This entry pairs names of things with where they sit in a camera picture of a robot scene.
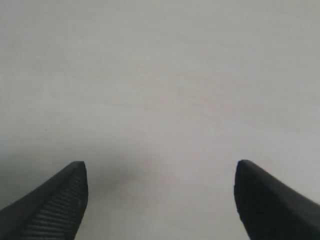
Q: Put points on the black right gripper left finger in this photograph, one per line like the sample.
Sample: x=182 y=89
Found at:
x=52 y=211

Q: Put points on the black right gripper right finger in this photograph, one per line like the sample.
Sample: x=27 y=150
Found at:
x=271 y=210

